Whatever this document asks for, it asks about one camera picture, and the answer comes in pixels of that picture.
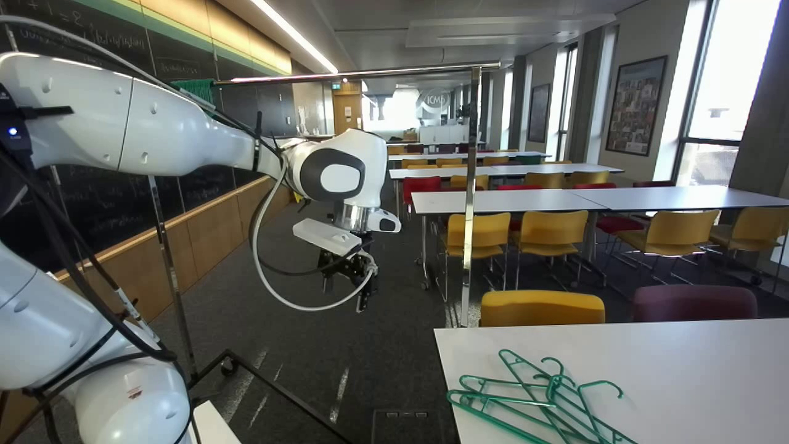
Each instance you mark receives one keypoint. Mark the white long table row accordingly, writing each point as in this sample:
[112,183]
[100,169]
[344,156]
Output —
[593,200]

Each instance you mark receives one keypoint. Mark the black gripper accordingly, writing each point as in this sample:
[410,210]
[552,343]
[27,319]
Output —
[357,268]

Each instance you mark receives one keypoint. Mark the framed wall picture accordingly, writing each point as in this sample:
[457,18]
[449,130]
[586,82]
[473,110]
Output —
[634,105]

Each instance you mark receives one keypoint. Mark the green hangers pile on table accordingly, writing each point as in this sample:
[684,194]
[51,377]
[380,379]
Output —
[539,403]

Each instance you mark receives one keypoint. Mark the white front table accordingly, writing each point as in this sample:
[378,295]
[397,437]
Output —
[684,383]

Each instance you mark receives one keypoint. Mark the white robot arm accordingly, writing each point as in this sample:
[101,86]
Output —
[57,113]

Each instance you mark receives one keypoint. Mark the maroon chair near table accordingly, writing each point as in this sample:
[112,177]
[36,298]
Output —
[693,301]

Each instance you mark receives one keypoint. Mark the yellow chair near table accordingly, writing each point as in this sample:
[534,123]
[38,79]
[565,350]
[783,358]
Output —
[541,306]

